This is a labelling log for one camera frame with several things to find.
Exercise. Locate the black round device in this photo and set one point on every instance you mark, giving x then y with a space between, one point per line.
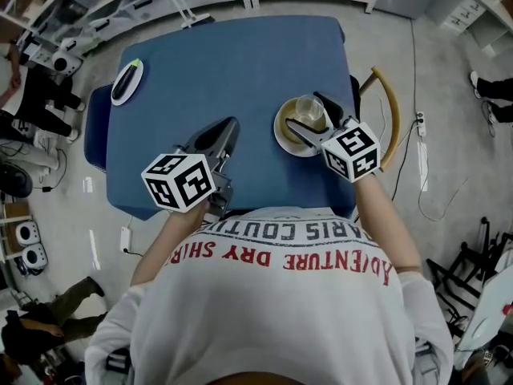
14 181

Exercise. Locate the white power adapter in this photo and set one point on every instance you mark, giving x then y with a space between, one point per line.
125 239

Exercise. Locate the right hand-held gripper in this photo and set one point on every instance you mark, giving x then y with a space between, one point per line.
352 155

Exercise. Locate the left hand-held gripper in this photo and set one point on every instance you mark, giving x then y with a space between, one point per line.
180 183

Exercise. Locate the white round-lens device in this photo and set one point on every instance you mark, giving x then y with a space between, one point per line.
66 60
28 234
35 256

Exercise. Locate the black folding stand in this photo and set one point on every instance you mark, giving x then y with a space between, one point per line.
457 271

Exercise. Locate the tan wooden bowl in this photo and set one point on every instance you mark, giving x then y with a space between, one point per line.
288 114

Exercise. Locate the white drawer cabinet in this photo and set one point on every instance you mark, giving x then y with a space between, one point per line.
461 14

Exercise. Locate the dark purple eggplant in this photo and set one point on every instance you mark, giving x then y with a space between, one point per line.
126 80

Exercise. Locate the person's right forearm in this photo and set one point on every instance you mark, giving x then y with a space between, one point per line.
384 223

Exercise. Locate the white floor stand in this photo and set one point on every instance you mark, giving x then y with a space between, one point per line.
188 14

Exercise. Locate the person's left forearm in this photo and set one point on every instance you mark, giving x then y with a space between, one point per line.
160 247

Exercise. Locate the blue tablecloth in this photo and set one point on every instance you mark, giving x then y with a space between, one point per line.
240 74

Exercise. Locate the white power strip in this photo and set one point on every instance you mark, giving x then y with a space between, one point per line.
420 123

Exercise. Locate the white board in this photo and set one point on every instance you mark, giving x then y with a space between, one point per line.
489 307

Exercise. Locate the wooden curved-back chair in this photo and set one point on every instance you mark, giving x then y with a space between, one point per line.
394 110

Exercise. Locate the black harness buckle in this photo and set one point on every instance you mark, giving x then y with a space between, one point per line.
424 359
118 362

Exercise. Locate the clear drinking glass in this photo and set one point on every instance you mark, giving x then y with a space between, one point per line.
308 108

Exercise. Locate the white printed t-shirt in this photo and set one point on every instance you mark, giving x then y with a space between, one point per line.
272 315

